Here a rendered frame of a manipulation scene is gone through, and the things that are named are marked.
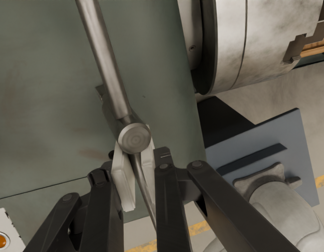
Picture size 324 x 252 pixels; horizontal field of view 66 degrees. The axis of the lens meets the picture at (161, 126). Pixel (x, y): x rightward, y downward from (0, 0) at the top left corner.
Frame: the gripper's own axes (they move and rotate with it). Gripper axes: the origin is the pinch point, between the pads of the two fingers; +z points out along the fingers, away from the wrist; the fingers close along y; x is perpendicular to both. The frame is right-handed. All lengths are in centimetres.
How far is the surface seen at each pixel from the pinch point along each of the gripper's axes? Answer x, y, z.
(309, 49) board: -4, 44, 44
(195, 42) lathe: 5.8, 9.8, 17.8
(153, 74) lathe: 4.5, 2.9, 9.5
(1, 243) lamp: -10.9, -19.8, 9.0
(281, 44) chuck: 3.6, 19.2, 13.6
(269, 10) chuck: 7.7, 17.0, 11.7
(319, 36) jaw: 2.8, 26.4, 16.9
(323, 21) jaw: 4.8, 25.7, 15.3
